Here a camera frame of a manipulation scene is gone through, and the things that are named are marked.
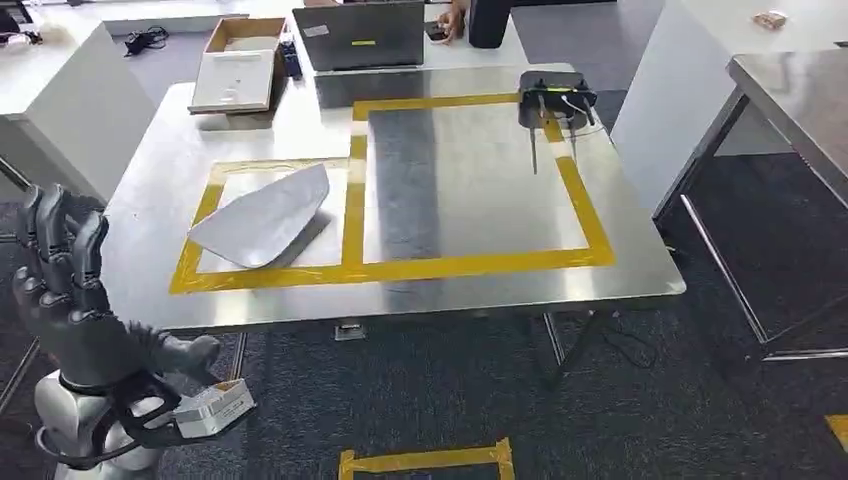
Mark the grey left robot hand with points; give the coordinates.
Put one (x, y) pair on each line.
(73, 311)

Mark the grey laptop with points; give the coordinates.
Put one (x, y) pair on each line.
(361, 33)

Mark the dark blue small box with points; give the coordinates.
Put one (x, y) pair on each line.
(289, 60)

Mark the small tan wrapped object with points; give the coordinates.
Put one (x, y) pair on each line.
(770, 20)

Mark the white long counter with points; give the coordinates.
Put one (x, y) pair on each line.
(172, 12)

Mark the open cardboard box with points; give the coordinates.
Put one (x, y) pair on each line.
(246, 30)

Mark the yellow floor tape corner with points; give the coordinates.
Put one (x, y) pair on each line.
(839, 430)

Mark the black phone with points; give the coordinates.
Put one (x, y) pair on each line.
(435, 31)

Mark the person's hand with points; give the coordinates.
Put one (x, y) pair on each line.
(456, 20)

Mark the metal floor socket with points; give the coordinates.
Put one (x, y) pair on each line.
(349, 332)

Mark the black parts tray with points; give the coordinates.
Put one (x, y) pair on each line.
(553, 86)

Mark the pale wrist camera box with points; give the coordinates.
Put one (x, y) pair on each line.
(215, 407)

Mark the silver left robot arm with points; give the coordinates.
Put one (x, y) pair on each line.
(63, 417)

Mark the steel bench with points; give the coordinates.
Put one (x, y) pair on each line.
(457, 291)

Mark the short metal rod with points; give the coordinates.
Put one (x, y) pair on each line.
(572, 136)

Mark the steel side table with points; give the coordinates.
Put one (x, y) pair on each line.
(795, 86)

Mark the white curved sheet metal part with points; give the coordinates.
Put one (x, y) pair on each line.
(265, 215)

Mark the long metal rod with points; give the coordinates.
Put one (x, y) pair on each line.
(534, 149)

